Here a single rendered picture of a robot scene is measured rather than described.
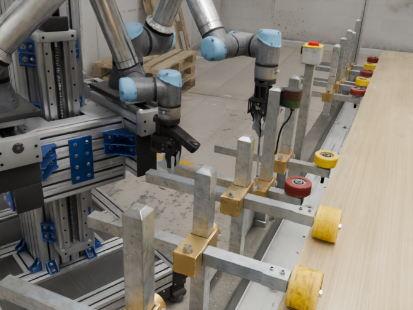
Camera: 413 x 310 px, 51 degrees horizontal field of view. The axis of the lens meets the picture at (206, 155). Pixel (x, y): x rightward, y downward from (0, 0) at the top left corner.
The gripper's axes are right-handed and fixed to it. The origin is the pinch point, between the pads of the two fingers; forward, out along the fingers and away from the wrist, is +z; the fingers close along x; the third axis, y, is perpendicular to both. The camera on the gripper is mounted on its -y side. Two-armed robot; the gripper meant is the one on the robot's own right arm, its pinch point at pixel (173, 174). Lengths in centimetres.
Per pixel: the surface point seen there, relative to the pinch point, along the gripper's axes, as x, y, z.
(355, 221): 13, -60, -8
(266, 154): -2.3, -30.9, -13.8
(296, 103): -1.8, -38.0, -31.4
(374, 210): 5, -65, -8
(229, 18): -750, 268, 39
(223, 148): -23.5, -8.7, -2.7
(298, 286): 53, -54, -14
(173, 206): -102, 52, 83
